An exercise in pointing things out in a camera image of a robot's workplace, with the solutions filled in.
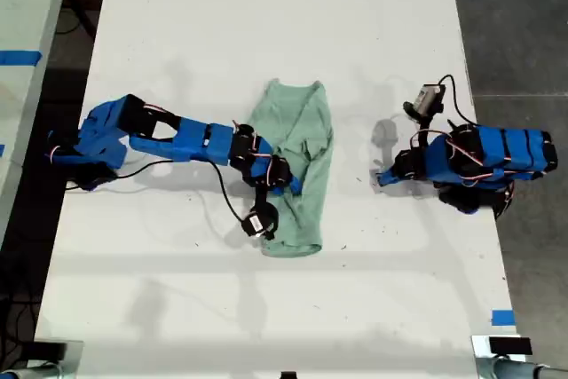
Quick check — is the pale green T-shirt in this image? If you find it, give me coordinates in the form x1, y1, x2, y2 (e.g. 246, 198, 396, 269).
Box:
246, 79, 335, 259

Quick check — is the square blue tape piece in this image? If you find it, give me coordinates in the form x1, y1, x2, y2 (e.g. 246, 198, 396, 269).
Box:
491, 309, 517, 327

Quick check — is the small black box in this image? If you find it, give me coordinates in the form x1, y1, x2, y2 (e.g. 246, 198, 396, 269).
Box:
31, 340, 68, 360
487, 337, 533, 356

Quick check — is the grey metal tube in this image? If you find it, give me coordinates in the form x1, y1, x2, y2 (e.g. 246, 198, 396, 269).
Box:
477, 355, 568, 379
0, 363, 62, 379

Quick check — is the long blue tape strip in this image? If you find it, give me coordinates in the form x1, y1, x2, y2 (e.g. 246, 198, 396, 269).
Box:
0, 50, 43, 66

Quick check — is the pale side table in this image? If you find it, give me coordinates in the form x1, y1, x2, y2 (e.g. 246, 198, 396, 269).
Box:
0, 0, 75, 241

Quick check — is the camera black stalk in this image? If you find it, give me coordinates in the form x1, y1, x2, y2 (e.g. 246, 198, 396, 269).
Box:
402, 101, 445, 132
254, 183, 272, 210

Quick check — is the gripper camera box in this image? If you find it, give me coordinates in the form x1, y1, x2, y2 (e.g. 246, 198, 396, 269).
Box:
241, 202, 280, 239
412, 83, 446, 116

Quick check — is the camera black cable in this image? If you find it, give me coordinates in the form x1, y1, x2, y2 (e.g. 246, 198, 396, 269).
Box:
115, 158, 249, 224
438, 73, 477, 128

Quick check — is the silver metal bracket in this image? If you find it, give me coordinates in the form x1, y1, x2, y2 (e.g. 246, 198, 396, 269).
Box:
470, 335, 528, 365
31, 339, 85, 379

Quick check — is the black floor cable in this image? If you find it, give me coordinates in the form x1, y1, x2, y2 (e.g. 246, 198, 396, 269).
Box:
55, 0, 98, 37

